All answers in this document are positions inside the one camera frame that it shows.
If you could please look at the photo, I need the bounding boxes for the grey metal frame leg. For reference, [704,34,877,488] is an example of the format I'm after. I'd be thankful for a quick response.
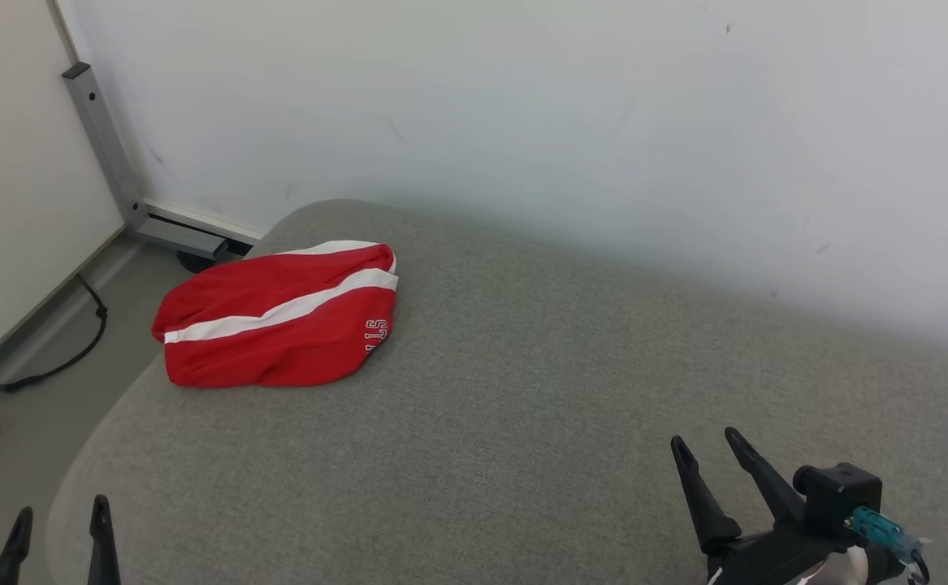
[62,63,231,262]

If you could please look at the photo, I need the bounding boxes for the black floor cable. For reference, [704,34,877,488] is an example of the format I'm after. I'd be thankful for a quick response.
[0,274,110,498]

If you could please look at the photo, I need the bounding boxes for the red shorts with Bulls print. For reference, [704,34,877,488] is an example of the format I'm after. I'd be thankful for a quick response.
[151,240,400,389]

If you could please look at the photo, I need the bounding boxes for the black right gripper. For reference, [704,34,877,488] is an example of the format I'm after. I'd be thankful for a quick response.
[670,427,869,585]

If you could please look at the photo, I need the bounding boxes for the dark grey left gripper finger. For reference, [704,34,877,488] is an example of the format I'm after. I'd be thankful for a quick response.
[0,506,34,585]
[88,494,121,585]

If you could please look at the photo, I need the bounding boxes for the teal right camera connector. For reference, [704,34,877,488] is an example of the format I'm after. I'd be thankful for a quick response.
[846,505,926,561]

